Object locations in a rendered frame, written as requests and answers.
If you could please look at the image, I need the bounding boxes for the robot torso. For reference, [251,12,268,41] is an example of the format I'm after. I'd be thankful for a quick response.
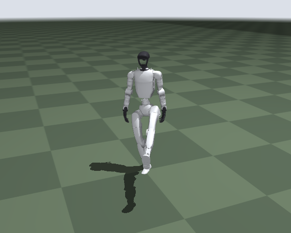
[134,68,155,117]

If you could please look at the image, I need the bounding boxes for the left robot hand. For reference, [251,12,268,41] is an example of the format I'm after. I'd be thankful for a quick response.
[159,107,166,123]

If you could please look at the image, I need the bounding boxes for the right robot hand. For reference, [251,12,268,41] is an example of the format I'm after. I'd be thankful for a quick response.
[123,107,129,123]

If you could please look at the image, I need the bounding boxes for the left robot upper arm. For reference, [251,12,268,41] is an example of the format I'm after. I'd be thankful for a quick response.
[153,71,164,96]

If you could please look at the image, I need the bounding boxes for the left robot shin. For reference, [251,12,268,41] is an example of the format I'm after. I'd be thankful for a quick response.
[145,128,155,156]

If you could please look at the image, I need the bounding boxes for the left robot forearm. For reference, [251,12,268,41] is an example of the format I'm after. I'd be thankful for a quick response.
[159,94,167,109]

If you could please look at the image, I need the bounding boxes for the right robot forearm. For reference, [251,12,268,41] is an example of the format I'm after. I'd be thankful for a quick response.
[123,94,131,109]

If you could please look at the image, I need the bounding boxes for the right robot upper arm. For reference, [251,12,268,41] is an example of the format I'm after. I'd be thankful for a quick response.
[125,71,135,95]

